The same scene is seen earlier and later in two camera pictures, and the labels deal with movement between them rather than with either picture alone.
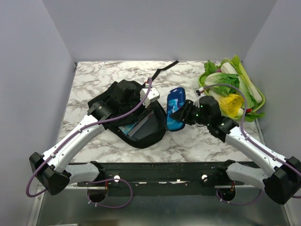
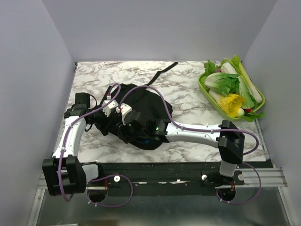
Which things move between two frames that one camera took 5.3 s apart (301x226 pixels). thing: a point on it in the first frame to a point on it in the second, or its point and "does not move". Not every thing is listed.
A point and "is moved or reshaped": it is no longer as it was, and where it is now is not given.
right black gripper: x=181 y=113 to x=125 y=126
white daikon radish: x=226 y=68 does not move
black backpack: x=140 y=128 is moved or reshaped
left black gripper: x=137 y=97 to x=109 y=122
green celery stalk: x=243 y=72 does not move
